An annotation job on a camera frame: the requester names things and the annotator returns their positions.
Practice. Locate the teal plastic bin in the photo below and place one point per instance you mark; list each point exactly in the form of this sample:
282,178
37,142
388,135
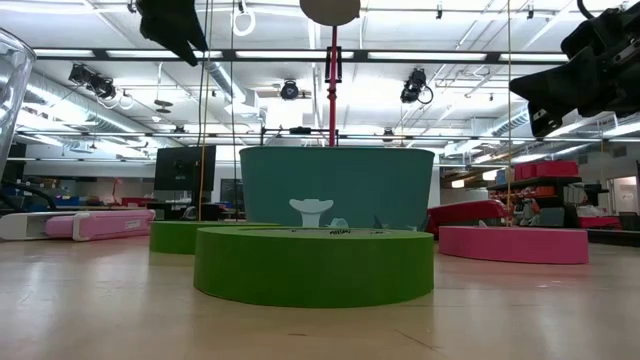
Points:
375,180

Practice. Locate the pink stapler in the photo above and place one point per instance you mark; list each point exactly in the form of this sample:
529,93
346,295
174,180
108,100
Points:
110,225

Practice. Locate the green tape roll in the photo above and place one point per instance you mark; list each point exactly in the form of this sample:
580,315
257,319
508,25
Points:
310,270
170,237

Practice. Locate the black aluminium rig frame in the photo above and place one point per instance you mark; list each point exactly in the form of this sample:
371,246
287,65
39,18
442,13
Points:
615,236

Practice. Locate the black monitor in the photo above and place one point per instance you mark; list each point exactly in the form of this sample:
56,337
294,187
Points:
185,167

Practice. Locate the pink tape roll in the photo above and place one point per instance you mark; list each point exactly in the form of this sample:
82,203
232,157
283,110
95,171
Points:
515,246

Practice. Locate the red stapler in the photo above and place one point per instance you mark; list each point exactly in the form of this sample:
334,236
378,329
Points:
465,211

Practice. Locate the clear plastic container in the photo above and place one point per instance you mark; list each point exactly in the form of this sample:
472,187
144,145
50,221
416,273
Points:
15,75

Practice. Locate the red storage bins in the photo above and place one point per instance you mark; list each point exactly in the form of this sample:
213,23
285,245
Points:
547,170

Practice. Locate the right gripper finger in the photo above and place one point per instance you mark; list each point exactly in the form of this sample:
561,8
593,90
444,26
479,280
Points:
560,92

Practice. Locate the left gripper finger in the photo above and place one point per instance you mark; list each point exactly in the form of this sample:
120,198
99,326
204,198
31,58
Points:
172,22

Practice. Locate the black storage shelf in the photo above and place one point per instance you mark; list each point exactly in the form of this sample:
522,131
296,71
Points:
535,181

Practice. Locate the red desk lamp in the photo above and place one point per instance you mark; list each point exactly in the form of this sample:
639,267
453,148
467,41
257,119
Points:
332,100

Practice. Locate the black crossbar stand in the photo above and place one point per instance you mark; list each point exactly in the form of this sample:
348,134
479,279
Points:
300,131

